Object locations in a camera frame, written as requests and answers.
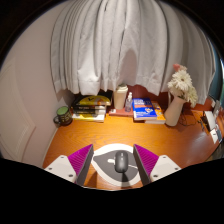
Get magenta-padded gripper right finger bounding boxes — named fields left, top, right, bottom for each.
left=132, top=143, right=183, bottom=187

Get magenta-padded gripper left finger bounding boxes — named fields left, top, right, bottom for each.
left=44, top=143, right=95, bottom=187

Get dark grey computer mouse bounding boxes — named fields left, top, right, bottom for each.
left=114, top=150, right=130, bottom=174

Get white and grey mouse pad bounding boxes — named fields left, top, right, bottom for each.
left=90, top=143, right=143, bottom=188

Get dark mug with green inside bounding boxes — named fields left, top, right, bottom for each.
left=53, top=105, right=74, bottom=127

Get orange book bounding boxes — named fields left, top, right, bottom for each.
left=144, top=100, right=167, bottom=125

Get white vase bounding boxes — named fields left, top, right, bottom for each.
left=163, top=91, right=187, bottom=128

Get yellow and white book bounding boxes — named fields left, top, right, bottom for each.
left=71, top=113, right=106, bottom=123

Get dark book with white pages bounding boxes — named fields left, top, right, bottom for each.
left=72, top=109, right=107, bottom=117

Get blue book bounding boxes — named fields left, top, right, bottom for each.
left=132, top=97, right=158, bottom=121

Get white flat device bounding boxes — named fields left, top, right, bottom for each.
left=203, top=110, right=217, bottom=132

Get thin dark book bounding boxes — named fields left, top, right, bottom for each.
left=71, top=104, right=108, bottom=112

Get thin red book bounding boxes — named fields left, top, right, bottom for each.
left=108, top=107, right=134, bottom=118

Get clear pump bottle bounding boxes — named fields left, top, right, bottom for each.
left=124, top=91, right=134, bottom=113

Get black and yellow book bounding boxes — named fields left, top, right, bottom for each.
left=72, top=95, right=113, bottom=108

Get beige tumbler with lid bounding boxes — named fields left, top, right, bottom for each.
left=113, top=83, right=130, bottom=110

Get white and pink flowers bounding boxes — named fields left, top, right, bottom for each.
left=167, top=63, right=199, bottom=108

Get white pleated curtain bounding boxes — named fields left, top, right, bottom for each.
left=49, top=0, right=217, bottom=105

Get black cable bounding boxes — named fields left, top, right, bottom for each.
left=179, top=111, right=198, bottom=127

